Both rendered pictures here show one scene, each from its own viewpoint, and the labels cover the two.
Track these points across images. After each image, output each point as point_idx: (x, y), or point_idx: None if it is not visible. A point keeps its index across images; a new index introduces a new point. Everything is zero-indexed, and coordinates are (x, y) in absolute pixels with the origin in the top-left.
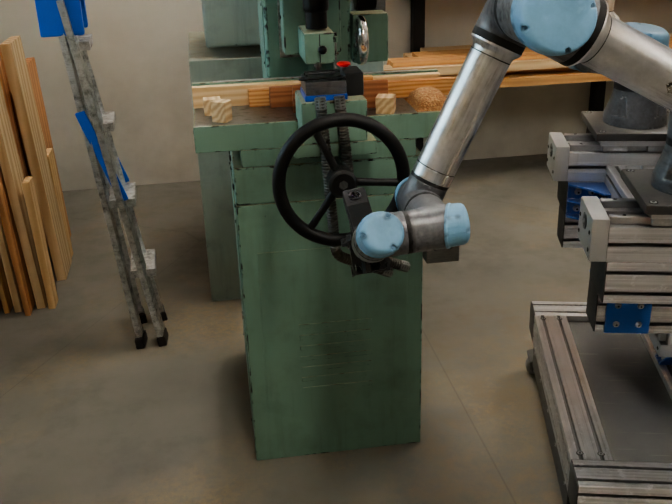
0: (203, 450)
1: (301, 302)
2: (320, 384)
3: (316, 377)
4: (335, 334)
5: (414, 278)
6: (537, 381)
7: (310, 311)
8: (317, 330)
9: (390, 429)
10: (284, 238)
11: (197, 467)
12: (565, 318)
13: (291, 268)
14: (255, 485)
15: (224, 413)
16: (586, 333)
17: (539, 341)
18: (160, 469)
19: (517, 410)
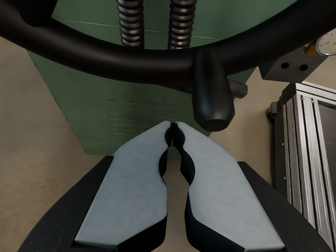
0: (55, 136)
1: (106, 82)
2: (128, 133)
3: (124, 130)
4: (142, 111)
5: None
6: (276, 135)
7: (117, 91)
8: (125, 105)
9: (175, 154)
10: (69, 0)
11: (45, 151)
12: (316, 102)
13: None
14: (78, 178)
15: None
16: (327, 118)
17: (295, 120)
18: (21, 148)
19: (255, 144)
